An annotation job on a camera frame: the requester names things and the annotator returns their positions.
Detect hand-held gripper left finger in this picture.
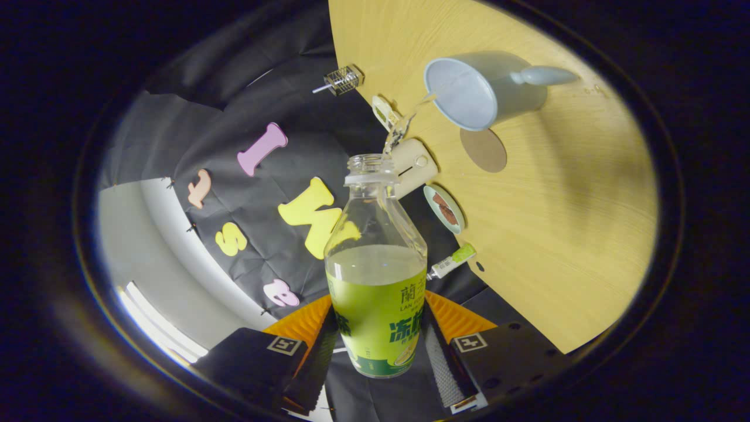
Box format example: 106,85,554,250
190,294,339,418

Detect pale green plate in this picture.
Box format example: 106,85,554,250
423,185,466,235

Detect wire mesh holder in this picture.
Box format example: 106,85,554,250
324,64,365,96

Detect white divided dish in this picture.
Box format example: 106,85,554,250
372,96,405,132

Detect wooden table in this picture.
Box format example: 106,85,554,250
328,0,660,354

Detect white toaster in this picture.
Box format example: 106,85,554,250
390,138,439,200

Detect long ceiling light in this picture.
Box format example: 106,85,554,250
117,281,209,364

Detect green label juice bottle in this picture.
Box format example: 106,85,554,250
324,154,428,379

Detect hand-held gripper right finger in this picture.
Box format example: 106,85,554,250
421,290,578,416

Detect round brown coaster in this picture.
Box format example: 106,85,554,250
459,128,507,173

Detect slim white green bottle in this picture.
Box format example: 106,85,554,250
427,243,477,280

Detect black backdrop cloth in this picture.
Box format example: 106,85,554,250
97,6,510,420

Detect pale blue cup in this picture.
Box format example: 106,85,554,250
424,51,579,131

